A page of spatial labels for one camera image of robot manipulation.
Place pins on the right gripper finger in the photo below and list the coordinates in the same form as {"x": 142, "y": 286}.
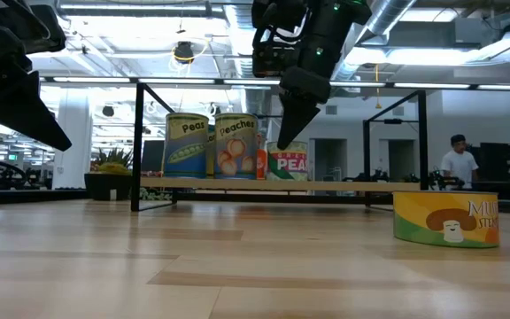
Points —
{"x": 295, "y": 122}

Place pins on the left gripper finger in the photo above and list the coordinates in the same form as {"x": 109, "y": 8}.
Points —
{"x": 20, "y": 111}

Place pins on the green peas polka dot can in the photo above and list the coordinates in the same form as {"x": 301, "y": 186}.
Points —
{"x": 288, "y": 164}

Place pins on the tall peaches label can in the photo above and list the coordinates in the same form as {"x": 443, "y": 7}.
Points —
{"x": 235, "y": 146}

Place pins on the tall peas label can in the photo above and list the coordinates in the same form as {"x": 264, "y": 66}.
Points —
{"x": 186, "y": 142}

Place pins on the mushroom label can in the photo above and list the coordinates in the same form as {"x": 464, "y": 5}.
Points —
{"x": 446, "y": 218}

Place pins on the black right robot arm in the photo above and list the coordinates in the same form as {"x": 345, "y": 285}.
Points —
{"x": 348, "y": 11}

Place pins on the orange toy figure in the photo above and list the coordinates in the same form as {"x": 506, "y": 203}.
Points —
{"x": 262, "y": 166}

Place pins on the white building column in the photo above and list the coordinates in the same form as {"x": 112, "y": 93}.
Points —
{"x": 72, "y": 142}

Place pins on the black round ceiling fixture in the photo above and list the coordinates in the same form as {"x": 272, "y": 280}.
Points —
{"x": 108, "y": 111}
{"x": 214, "y": 107}

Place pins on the succulent plant in dark pot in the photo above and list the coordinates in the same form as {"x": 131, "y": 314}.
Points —
{"x": 104, "y": 186}

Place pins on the person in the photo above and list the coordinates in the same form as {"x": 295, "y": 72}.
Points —
{"x": 458, "y": 164}

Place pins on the black equipment rack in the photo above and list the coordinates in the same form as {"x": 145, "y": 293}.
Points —
{"x": 498, "y": 161}

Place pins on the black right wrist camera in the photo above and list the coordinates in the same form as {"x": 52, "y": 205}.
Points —
{"x": 272, "y": 57}

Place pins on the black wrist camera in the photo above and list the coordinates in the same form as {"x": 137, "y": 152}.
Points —
{"x": 272, "y": 57}
{"x": 47, "y": 28}

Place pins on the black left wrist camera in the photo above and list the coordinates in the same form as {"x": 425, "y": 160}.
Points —
{"x": 47, "y": 28}

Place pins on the wooden shelf with black frame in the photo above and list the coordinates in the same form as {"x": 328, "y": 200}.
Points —
{"x": 326, "y": 186}

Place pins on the black hanging dome camera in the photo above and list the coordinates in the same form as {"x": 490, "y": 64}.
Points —
{"x": 184, "y": 52}

